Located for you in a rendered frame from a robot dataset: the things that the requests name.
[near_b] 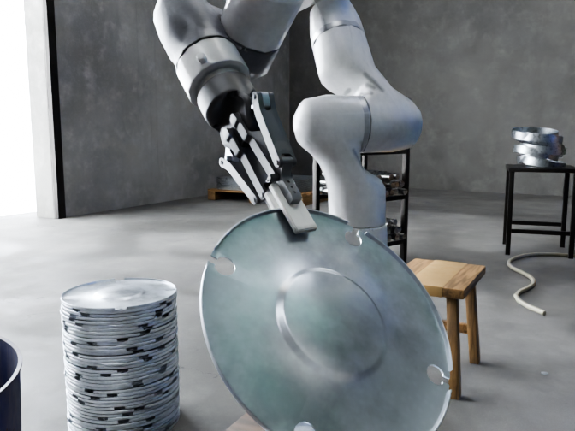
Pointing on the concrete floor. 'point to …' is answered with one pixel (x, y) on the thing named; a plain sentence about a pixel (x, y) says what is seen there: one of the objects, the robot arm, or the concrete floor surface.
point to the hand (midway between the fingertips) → (290, 210)
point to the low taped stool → (447, 272)
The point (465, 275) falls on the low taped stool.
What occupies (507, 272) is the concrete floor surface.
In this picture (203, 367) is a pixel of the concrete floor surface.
